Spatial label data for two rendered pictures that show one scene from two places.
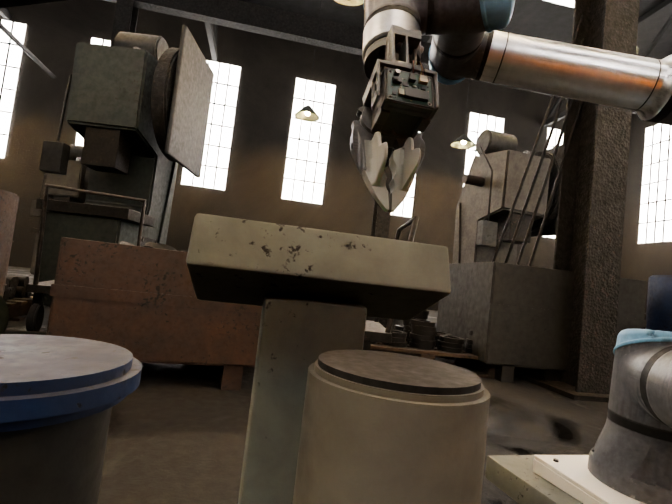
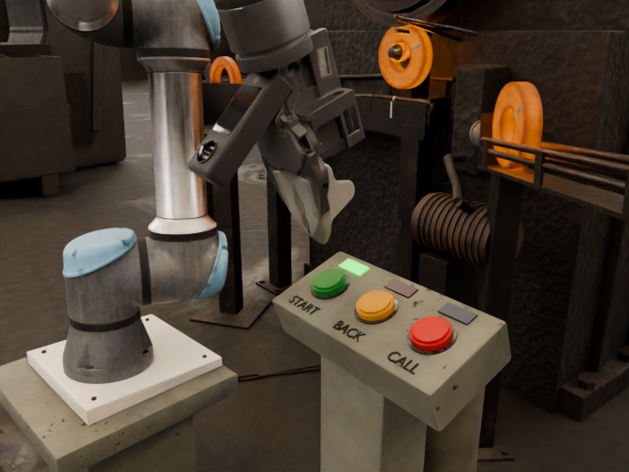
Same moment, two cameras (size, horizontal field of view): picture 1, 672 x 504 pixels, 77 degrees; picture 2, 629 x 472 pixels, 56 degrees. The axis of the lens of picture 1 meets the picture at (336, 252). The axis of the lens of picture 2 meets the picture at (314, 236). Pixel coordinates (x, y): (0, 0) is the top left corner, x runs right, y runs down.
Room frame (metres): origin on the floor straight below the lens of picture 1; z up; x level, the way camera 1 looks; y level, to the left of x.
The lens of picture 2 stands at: (0.76, 0.48, 0.87)
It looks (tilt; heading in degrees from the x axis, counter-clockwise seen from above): 19 degrees down; 242
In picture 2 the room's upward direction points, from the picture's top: straight up
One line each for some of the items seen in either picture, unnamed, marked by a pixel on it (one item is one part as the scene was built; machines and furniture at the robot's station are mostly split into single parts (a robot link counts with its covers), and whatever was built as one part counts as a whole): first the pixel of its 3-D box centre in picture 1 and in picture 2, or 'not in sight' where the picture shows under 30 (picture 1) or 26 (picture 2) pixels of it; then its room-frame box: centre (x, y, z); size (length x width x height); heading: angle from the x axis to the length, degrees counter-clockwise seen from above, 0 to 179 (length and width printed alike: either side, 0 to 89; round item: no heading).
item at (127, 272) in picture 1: (171, 307); not in sight; (2.28, 0.83, 0.33); 0.93 x 0.73 x 0.66; 107
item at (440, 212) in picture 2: not in sight; (457, 315); (-0.09, -0.43, 0.27); 0.22 x 0.13 x 0.53; 100
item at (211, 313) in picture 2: not in sight; (220, 205); (0.20, -1.22, 0.36); 0.26 x 0.20 x 0.72; 135
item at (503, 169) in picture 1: (505, 233); not in sight; (5.52, -2.18, 1.42); 1.43 x 1.22 x 2.85; 15
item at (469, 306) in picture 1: (530, 318); not in sight; (3.49, -1.64, 0.43); 1.23 x 0.93 x 0.87; 98
